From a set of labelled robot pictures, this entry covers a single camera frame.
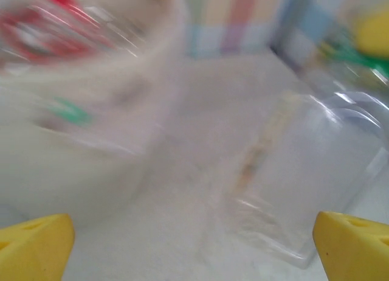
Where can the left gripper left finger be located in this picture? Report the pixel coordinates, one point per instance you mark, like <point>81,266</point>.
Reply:
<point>36,247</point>

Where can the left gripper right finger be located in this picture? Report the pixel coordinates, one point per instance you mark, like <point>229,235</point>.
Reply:
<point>352,250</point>

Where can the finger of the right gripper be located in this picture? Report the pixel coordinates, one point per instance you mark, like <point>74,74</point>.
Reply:
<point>375,34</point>

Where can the green plastic bottle yellow cap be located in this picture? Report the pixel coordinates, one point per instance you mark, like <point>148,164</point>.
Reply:
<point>355,60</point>

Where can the beige round bin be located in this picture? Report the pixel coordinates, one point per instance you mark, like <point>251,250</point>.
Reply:
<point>91,159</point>

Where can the square clear bottle green label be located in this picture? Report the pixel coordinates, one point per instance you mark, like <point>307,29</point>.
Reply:
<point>319,171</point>

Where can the small green sticker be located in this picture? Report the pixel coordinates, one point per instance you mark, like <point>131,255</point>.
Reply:
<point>73,112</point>

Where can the aluminium frame post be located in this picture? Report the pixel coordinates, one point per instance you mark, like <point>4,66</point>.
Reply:
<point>291,19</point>

